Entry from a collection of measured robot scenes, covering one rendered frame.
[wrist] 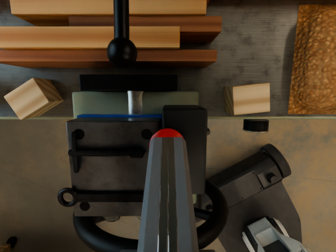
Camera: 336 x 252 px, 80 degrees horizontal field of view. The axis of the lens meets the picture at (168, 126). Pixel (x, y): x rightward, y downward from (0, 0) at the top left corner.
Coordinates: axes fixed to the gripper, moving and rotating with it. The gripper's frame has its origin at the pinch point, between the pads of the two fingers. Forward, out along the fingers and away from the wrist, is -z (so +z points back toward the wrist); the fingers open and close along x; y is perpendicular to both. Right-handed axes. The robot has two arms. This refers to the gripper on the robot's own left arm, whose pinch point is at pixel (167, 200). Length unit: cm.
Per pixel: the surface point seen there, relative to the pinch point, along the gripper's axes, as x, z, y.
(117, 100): -5.5, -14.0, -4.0
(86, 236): -11.8, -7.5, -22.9
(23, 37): -14.1, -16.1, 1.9
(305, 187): 86, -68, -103
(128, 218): -25, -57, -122
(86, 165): -7.7, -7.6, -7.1
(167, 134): 0.0, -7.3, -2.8
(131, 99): -3.9, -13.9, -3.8
